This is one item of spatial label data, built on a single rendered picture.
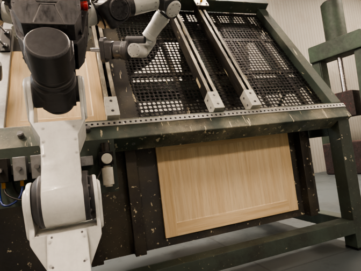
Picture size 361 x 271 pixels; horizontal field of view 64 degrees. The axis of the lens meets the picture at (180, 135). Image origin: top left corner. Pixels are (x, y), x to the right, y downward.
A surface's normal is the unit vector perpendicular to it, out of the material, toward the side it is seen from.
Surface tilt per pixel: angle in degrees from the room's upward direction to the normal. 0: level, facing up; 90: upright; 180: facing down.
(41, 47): 67
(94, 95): 58
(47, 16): 82
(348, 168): 90
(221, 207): 90
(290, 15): 90
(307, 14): 90
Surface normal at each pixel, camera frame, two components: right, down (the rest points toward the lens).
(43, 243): 0.33, -0.02
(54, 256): 0.23, -0.51
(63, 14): 0.29, -0.24
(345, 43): -0.80, 0.06
